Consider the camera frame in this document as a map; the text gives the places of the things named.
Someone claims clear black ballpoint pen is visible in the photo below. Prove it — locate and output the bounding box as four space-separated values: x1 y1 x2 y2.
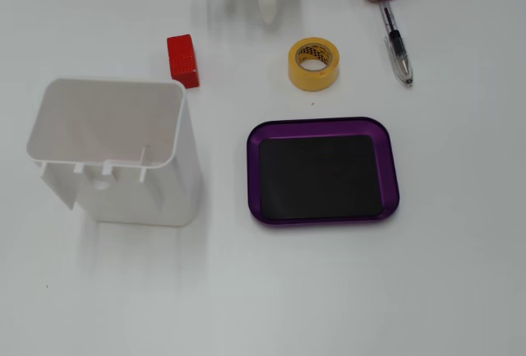
377 0 415 88

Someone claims yellow tape roll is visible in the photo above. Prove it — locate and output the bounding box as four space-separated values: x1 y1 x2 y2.
287 36 341 92

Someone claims white plastic box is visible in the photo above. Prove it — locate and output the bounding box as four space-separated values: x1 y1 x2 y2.
25 77 204 229

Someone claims red perforated block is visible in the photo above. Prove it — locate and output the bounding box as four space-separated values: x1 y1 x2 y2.
166 34 201 89

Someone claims purple metal tray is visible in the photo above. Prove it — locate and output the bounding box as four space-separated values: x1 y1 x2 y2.
246 116 401 233

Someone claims black tray mat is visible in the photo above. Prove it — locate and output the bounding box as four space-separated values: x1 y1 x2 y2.
257 134 385 221

